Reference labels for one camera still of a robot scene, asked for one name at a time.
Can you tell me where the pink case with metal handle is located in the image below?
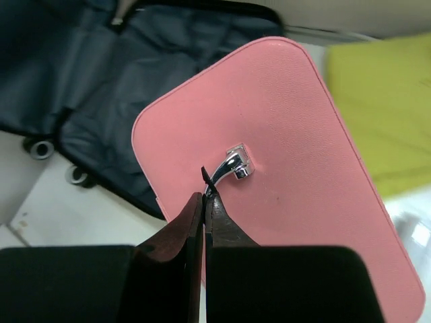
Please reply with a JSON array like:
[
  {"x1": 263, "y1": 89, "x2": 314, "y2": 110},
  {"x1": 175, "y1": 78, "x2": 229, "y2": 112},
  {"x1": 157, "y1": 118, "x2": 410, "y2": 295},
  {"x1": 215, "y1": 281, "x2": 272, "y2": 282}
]
[{"x1": 131, "y1": 37, "x2": 425, "y2": 322}]

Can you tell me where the yellow hard-shell suitcase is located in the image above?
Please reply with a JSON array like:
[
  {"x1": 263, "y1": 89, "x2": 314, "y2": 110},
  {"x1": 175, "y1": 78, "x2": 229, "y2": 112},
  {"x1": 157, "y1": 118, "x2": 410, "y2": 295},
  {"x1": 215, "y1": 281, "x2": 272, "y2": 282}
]
[{"x1": 1, "y1": 1, "x2": 284, "y2": 218}]

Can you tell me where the yellow-green shirt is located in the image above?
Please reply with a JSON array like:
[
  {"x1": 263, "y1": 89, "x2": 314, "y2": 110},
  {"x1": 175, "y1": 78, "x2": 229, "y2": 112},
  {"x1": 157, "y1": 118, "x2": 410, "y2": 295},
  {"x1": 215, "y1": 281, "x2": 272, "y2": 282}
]
[{"x1": 326, "y1": 33, "x2": 430, "y2": 197}]

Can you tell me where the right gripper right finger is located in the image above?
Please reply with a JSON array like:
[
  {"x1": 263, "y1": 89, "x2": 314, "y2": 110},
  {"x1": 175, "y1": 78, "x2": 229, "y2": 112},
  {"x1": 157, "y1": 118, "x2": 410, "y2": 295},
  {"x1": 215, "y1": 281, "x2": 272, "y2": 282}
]
[{"x1": 201, "y1": 168, "x2": 258, "y2": 322}]

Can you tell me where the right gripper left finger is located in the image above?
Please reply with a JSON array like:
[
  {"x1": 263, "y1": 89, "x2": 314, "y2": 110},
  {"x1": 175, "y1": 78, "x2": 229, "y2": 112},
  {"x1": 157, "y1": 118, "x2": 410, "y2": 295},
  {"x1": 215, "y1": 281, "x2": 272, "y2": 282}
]
[{"x1": 117, "y1": 192, "x2": 203, "y2": 322}]

